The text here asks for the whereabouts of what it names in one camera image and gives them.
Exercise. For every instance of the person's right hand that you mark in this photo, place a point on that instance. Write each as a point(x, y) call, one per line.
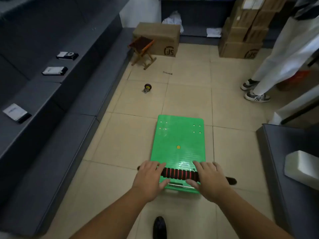
point(211, 181)

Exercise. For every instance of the green platform trolley deck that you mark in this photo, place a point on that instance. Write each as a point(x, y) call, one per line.
point(178, 136)

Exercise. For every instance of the small wooden folding stool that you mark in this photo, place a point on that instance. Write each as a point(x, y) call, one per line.
point(142, 49)

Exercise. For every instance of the yellow-hub caster wheel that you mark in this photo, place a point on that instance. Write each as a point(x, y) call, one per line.
point(147, 87)

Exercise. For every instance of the person's left hand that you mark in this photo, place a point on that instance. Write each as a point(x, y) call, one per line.
point(148, 181)

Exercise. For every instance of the white plastic bag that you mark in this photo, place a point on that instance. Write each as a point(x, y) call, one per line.
point(174, 19)

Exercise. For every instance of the stack of cardboard boxes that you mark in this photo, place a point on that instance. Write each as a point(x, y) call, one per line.
point(239, 47)

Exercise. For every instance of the silver wrench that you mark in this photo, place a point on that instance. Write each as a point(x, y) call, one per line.
point(167, 73)

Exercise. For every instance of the white paper packet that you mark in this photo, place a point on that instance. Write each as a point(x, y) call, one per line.
point(213, 32)

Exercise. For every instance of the black and white packet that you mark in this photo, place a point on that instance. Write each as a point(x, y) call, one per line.
point(67, 55)
point(54, 70)
point(16, 113)

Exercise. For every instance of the white box on shelf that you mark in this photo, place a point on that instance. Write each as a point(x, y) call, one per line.
point(301, 169)

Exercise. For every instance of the person's dark shoe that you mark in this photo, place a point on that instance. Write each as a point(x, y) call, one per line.
point(159, 227)

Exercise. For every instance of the person's right forearm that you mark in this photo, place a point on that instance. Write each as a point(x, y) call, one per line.
point(249, 221)

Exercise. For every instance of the person's left forearm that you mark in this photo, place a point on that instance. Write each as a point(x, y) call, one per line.
point(112, 219)

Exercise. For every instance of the brown cardboard box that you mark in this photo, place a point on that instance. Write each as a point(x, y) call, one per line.
point(159, 34)

